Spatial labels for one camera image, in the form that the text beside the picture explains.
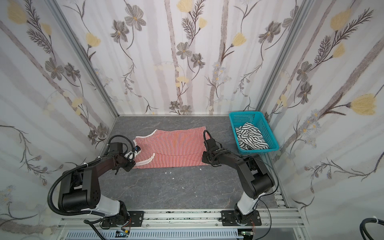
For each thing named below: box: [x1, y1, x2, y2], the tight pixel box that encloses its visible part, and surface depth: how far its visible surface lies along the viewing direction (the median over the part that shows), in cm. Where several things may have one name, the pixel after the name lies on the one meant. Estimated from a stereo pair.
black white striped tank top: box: [235, 122, 270, 151], surface depth 104 cm
